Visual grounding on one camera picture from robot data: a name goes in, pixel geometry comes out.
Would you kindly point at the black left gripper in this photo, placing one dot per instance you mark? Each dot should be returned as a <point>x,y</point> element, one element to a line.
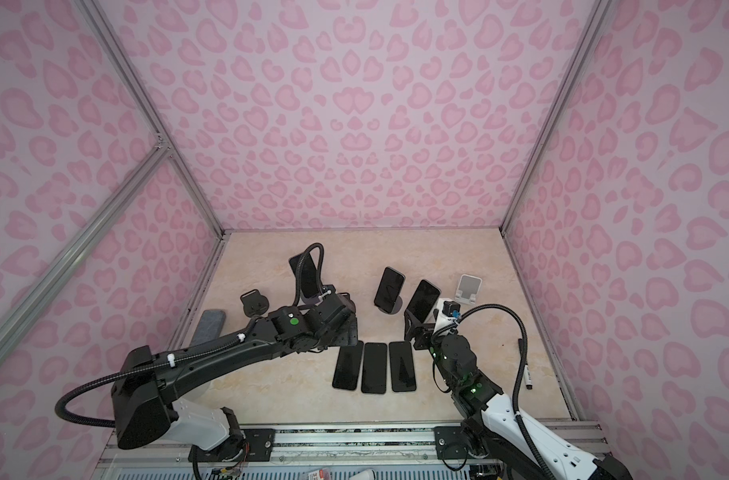
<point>348,332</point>

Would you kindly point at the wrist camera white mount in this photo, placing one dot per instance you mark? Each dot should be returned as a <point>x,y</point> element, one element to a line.
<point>446,315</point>
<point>327,290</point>

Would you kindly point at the purple phone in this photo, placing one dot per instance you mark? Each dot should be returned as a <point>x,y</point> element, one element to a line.
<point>348,365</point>

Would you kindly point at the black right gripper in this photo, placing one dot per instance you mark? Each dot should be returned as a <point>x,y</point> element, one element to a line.
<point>416,329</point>

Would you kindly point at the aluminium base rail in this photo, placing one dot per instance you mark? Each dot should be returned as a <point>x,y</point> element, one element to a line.
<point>411,450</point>

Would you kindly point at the left diagonal aluminium beam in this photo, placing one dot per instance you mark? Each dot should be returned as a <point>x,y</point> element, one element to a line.
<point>20,319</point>

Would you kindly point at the back left round stand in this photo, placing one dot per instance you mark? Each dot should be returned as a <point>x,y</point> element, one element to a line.
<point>309,300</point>

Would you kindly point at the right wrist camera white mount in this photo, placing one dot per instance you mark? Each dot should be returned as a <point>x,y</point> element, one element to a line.
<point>446,315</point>

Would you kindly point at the round stand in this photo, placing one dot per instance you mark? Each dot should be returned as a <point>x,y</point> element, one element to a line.
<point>309,300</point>
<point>395,308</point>
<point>254,303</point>

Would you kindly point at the left corner aluminium post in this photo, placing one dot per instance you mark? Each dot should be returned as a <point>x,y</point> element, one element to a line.
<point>109,41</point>

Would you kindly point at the black phone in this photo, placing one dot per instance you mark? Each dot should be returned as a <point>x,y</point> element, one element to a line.
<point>374,375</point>

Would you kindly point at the white phone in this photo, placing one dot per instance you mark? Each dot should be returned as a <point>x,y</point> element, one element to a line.
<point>402,373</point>

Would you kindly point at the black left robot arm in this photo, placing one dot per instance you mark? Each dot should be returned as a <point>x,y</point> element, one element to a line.
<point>150,400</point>

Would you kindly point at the far right white stand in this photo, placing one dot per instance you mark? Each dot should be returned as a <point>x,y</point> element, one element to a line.
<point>467,289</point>

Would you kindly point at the corner aluminium post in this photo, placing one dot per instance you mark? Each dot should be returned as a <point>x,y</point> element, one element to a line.
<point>600,14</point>
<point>109,41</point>

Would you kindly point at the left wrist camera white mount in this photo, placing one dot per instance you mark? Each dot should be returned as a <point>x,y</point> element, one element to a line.
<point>327,290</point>

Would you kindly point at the green phone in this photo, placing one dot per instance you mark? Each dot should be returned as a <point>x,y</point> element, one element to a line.
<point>389,288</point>
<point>422,301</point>

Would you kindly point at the front left round stand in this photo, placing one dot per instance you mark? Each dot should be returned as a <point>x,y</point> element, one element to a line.
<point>254,303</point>

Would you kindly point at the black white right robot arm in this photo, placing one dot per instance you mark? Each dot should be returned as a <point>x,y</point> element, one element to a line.
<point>493,419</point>

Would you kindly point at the black white marker pen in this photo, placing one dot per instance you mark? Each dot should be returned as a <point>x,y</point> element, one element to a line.
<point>527,381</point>

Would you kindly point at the right corner aluminium post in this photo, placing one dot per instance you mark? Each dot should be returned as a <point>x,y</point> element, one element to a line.
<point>600,14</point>

